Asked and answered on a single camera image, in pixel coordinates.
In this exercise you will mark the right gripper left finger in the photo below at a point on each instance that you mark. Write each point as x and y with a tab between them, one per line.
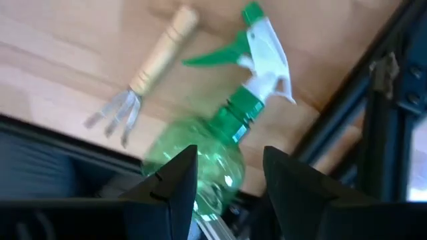
133	216

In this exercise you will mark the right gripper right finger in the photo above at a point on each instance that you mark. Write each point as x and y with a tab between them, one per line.
333	220

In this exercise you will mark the black aluminium table frame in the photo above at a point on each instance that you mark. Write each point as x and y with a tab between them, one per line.
383	133

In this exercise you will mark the green plastic spray bottle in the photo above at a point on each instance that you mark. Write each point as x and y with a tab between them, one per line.
220	150

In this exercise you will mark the silver frame bracket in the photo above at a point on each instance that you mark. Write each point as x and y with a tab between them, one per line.
213	230

